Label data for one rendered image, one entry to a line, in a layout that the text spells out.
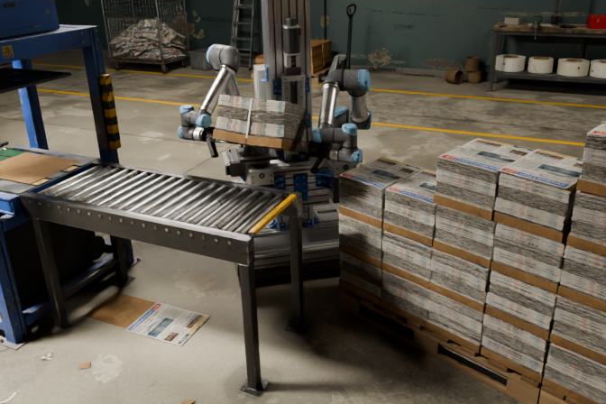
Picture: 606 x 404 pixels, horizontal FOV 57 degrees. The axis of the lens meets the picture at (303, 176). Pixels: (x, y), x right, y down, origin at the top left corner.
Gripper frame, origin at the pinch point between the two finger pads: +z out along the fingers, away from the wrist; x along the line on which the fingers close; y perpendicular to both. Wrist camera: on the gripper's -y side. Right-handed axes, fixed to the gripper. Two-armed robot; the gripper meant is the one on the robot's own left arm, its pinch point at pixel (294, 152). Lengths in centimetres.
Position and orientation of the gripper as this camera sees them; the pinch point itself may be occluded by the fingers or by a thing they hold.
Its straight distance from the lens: 288.0
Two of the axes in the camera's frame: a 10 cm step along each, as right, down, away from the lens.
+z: -9.2, -1.3, 3.8
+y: 1.2, -9.9, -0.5
